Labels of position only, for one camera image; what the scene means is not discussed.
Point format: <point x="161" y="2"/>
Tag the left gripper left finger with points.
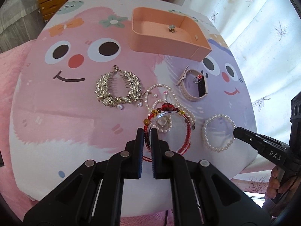
<point x="92" y="194"/>

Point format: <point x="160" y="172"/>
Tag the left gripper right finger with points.
<point x="201" y="194"/>

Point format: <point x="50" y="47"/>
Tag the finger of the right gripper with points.
<point x="267" y="147"/>

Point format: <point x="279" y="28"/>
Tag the gold leaf hair comb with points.
<point x="117" y="88"/>

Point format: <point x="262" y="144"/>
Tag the person right hand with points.
<point x="274" y="186"/>

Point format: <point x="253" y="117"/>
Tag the cartoon printed tablecloth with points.
<point x="101" y="69"/>

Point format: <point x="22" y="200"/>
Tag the white floral curtain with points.
<point x="264" y="37"/>

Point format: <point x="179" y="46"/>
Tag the pink plastic tray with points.
<point x="150" y="34"/>

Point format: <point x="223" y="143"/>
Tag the white lace covered furniture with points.
<point x="21" y="21"/>

